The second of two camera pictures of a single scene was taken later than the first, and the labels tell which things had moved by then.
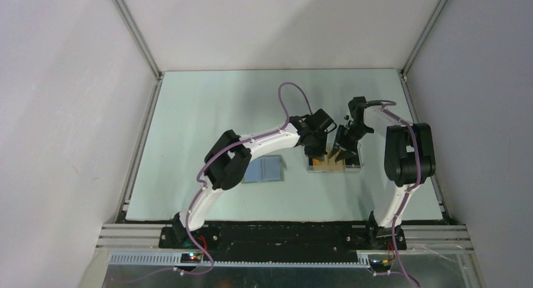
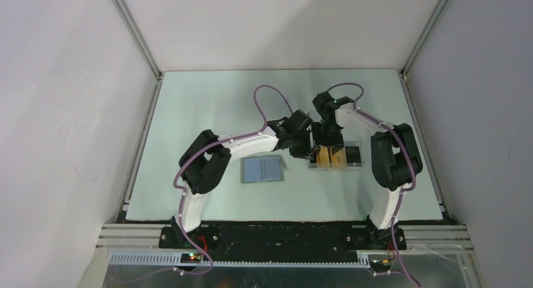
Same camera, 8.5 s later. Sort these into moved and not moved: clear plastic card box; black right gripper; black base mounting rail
Moved: black right gripper
Not moved: clear plastic card box; black base mounting rail
